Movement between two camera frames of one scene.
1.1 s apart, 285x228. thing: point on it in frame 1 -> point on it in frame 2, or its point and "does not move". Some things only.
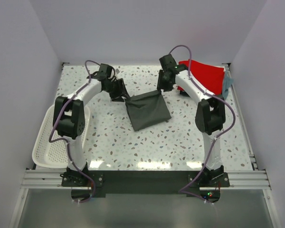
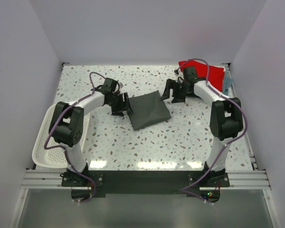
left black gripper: x=121 y=92 -> x=124 y=106
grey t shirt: x=146 y=109 does not move
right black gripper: x=161 y=85 -> x=171 y=84
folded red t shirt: x=211 y=77 does not move
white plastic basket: x=55 y=155 does not move
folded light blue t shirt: x=228 y=81 does not move
